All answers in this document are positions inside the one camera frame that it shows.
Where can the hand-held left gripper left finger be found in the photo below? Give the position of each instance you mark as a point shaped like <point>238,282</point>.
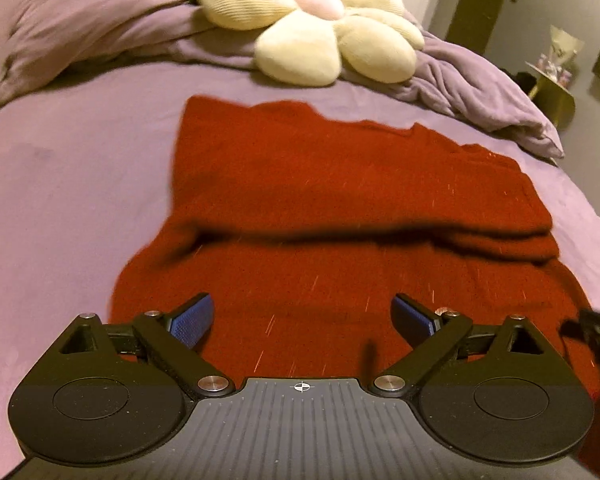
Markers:
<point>192,317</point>

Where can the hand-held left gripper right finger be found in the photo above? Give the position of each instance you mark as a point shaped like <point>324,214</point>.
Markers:
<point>412,317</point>

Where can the red knit sweater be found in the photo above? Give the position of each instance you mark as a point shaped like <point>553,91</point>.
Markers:
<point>305,185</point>

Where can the purple bed sheet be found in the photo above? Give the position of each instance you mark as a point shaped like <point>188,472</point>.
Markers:
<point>55,185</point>

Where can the yellow-legged side table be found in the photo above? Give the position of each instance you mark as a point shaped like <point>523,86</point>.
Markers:
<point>555,97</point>

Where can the wrapped flower bouquet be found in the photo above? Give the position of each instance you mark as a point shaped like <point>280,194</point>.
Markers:
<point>562,47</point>

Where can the cream flower-shaped pillow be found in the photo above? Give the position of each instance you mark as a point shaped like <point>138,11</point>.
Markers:
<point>300,45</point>

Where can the purple duvet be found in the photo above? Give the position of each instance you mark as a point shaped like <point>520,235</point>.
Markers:
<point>80,25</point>

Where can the dark wooden door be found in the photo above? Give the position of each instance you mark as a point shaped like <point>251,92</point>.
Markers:
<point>480,0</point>

